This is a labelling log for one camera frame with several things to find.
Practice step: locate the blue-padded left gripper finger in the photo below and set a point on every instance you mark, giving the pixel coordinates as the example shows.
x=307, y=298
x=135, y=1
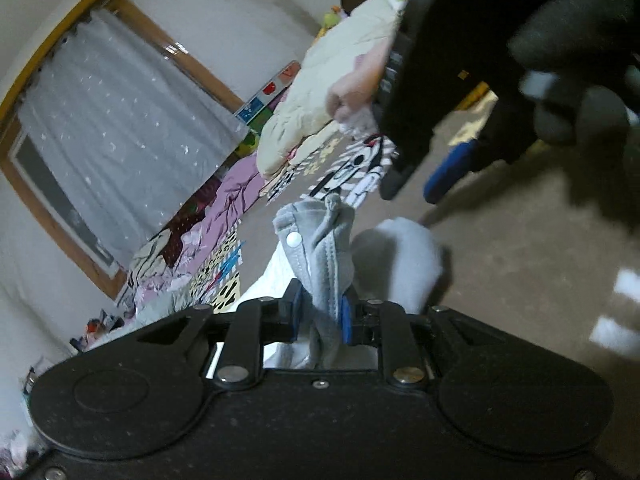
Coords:
x=256, y=323

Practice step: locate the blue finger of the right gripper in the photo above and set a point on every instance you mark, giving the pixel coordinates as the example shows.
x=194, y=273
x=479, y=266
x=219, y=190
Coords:
x=453, y=168

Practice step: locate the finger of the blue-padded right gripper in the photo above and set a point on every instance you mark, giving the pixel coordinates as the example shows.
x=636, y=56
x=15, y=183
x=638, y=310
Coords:
x=385, y=326

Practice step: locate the white fleece garment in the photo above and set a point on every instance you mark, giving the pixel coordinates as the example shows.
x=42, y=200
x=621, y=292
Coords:
x=398, y=260

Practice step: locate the grey crumpled garment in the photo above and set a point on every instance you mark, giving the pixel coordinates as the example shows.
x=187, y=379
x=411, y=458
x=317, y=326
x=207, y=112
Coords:
x=161, y=307

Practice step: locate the Mickey Mouse brown blanket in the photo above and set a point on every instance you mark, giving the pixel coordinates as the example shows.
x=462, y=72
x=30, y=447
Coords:
x=545, y=249

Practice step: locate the striped beige garment pile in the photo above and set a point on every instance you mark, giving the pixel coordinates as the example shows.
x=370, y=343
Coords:
x=148, y=261

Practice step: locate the purple quilt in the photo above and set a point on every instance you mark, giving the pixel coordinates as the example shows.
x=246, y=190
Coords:
x=194, y=238

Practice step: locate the cream quilt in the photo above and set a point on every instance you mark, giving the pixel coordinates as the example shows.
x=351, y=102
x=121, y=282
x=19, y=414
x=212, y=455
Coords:
x=302, y=112

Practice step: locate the yellow green plush toy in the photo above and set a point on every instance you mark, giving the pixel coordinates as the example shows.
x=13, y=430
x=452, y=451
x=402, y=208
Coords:
x=332, y=18

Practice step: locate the colourful foam play mat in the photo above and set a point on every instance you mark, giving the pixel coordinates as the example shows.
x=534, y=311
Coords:
x=255, y=112

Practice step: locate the grey star curtain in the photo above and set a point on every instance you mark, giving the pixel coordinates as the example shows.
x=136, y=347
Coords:
x=127, y=136

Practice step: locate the cluttered side shelf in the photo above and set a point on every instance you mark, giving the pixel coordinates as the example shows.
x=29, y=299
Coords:
x=26, y=350

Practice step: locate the wooden window frame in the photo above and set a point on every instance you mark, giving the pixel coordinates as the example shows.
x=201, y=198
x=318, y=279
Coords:
x=31, y=178

